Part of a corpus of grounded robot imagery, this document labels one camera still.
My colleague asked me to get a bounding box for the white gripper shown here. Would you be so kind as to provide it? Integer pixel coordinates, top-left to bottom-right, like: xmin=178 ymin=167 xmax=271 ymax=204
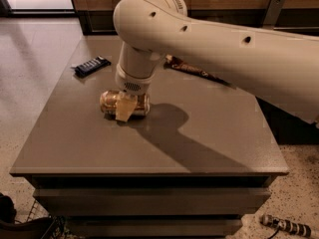
xmin=115 ymin=65 xmax=153 ymax=122

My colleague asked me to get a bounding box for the orange soda can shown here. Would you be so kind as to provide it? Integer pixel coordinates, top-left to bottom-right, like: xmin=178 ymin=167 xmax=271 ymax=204
xmin=100 ymin=90 xmax=151 ymax=117

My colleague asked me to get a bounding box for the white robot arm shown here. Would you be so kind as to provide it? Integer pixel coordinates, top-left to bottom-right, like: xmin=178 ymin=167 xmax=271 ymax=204
xmin=113 ymin=0 xmax=319 ymax=123

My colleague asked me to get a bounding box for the dark blue snack bar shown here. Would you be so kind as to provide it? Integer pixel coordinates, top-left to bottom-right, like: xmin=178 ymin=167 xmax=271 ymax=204
xmin=74 ymin=56 xmax=111 ymax=78

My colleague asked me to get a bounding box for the brown chip bag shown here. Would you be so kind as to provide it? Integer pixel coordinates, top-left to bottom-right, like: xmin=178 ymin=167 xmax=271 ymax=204
xmin=164 ymin=55 xmax=232 ymax=88

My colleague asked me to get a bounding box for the grey drawer cabinet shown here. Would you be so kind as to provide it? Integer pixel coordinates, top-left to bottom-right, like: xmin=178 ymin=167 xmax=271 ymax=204
xmin=9 ymin=34 xmax=289 ymax=239

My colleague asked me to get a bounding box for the dark basket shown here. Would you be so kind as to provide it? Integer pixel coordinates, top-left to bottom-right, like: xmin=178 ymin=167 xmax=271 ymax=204
xmin=0 ymin=193 xmax=64 ymax=239

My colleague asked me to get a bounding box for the black white striped tool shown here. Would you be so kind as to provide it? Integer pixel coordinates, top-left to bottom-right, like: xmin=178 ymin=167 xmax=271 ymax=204
xmin=259 ymin=214 xmax=319 ymax=239

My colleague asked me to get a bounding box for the right metal bracket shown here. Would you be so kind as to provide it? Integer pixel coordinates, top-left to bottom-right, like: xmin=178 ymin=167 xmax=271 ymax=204
xmin=262 ymin=0 xmax=286 ymax=29

